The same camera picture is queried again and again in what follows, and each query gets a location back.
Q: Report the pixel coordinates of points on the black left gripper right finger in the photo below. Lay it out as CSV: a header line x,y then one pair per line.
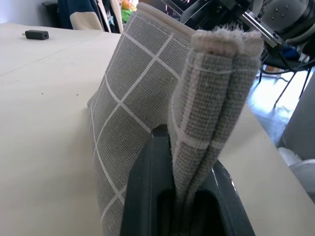
x,y
229,209

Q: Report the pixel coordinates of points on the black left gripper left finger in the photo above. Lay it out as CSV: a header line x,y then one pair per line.
x,y
145,184

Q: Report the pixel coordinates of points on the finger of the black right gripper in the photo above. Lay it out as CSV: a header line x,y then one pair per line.
x,y
211,14

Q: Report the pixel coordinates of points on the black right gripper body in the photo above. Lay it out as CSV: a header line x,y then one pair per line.
x,y
256,22

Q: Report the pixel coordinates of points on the grey checked pouch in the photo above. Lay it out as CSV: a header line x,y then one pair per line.
x,y
137,98

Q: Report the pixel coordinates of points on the metal chair legs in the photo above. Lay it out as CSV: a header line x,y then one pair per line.
x,y
286,86

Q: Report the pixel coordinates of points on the colourful plush toys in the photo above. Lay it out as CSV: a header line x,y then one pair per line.
x,y
128,11

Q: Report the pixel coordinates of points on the white rounded object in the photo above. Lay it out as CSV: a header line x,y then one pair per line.
x,y
300,164

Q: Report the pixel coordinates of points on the dark blue and cream garment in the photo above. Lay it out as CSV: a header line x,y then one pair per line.
x,y
78,14

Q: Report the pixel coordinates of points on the small black power adapter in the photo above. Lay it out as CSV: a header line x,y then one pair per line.
x,y
37,34

